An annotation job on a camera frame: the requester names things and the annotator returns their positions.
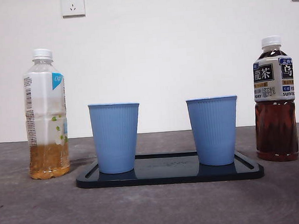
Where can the dark oolong tea bottle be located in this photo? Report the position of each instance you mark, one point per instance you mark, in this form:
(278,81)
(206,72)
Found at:
(276,123)

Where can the pale label green tea bottle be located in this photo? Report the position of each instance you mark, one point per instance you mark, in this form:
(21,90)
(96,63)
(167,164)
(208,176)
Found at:
(44,98)

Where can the blue ribbed cup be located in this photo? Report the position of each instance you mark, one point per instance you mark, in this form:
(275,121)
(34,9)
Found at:
(115,137)
(213,130)

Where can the dark blue tray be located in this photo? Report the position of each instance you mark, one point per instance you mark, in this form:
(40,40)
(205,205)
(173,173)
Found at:
(166,173)

